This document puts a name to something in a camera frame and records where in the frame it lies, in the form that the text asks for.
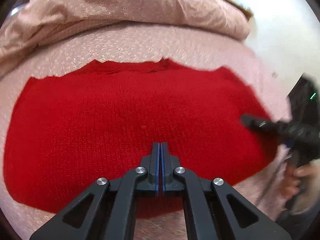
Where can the pink floral bed sheet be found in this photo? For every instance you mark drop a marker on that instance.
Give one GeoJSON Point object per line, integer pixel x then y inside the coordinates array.
{"type": "Point", "coordinates": [125, 45]}

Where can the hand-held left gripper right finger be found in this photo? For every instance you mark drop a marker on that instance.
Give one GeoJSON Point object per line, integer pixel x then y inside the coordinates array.
{"type": "Point", "coordinates": [163, 165]}

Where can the pink floral duvet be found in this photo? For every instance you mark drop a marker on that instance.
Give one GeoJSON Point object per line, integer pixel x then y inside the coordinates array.
{"type": "Point", "coordinates": [125, 5]}

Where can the person's right hand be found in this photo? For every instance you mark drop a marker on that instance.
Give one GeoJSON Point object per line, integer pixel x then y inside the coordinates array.
{"type": "Point", "coordinates": [291, 180]}

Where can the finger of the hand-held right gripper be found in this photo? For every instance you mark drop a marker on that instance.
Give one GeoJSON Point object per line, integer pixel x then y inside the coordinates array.
{"type": "Point", "coordinates": [260, 124]}

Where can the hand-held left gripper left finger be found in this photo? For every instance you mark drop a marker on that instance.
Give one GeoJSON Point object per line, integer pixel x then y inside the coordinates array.
{"type": "Point", "coordinates": [156, 165]}

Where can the red knitted cardigan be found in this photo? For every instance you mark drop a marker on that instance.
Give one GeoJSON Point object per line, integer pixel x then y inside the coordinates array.
{"type": "Point", "coordinates": [125, 130]}

